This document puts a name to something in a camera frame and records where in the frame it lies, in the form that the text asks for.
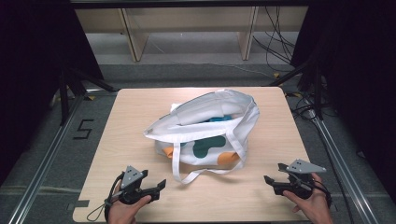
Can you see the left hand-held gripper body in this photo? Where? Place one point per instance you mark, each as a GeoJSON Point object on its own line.
{"type": "Point", "coordinates": [132, 177]}

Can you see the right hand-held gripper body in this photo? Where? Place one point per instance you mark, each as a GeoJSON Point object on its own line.
{"type": "Point", "coordinates": [302, 168]}

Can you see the white tote bag coloured shapes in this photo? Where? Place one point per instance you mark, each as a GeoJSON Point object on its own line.
{"type": "Point", "coordinates": [205, 107]}

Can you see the person's left hand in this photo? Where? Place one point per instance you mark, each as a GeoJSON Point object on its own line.
{"type": "Point", "coordinates": [123, 213]}

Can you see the person's right hand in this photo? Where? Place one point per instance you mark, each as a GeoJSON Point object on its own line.
{"type": "Point", "coordinates": [316, 208]}

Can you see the yellow tape piece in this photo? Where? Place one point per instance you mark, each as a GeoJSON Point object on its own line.
{"type": "Point", "coordinates": [276, 75]}
{"type": "Point", "coordinates": [296, 94]}
{"type": "Point", "coordinates": [91, 97]}

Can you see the blue item in bag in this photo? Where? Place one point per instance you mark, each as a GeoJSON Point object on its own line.
{"type": "Point", "coordinates": [221, 118]}

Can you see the black metal stand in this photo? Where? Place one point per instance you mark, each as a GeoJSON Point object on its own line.
{"type": "Point", "coordinates": [317, 90]}
{"type": "Point", "coordinates": [64, 93]}

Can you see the dark curtain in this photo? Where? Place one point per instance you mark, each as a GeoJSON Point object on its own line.
{"type": "Point", "coordinates": [31, 62]}
{"type": "Point", "coordinates": [358, 77]}

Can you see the aluminium floor rail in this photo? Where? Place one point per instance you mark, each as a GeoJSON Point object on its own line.
{"type": "Point", "coordinates": [46, 155]}
{"type": "Point", "coordinates": [339, 158]}

